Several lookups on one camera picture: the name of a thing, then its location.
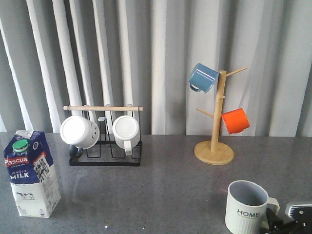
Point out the white smiley mug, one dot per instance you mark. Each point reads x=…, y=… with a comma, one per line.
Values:
x=80, y=133

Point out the grey pleated curtain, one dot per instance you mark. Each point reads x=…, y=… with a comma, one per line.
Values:
x=140, y=53

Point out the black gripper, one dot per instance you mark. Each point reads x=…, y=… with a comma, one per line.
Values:
x=277, y=225

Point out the blue white milk carton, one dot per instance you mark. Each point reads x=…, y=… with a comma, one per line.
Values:
x=32, y=173

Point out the wooden mug tree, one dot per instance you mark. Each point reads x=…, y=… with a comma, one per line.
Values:
x=212, y=151

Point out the blue enamel mug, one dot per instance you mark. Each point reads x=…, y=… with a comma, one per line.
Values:
x=202, y=78

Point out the white ribbed mug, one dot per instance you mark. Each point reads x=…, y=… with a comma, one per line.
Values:
x=126, y=133

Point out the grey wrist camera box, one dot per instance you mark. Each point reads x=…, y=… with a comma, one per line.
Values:
x=299, y=210

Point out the black wire mug rack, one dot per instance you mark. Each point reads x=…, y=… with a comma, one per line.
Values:
x=106, y=152

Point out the orange enamel mug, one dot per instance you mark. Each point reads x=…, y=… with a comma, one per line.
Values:
x=235, y=121

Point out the cream HOME mug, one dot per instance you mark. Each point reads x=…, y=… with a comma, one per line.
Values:
x=246, y=207

